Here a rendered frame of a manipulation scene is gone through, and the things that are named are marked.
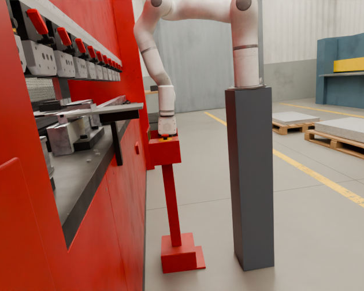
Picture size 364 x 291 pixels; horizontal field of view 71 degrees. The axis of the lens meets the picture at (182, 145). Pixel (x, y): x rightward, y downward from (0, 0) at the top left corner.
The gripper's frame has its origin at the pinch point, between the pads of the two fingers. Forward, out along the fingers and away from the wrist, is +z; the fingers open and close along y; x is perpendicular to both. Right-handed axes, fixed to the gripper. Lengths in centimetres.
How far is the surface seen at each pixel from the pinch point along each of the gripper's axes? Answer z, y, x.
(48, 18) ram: -53, -34, -55
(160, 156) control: 3.8, -3.9, -15.1
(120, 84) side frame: -31, -54, 170
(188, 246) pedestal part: 61, 10, -10
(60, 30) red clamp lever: -49, -31, -56
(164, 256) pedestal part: 63, -3, -15
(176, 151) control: 1.3, 4.5, -15.1
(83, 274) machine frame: 0, -15, -101
